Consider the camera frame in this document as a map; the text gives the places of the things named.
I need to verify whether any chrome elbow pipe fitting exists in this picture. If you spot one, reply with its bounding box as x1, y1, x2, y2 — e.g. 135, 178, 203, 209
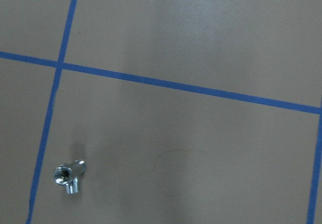
53, 160, 87, 194

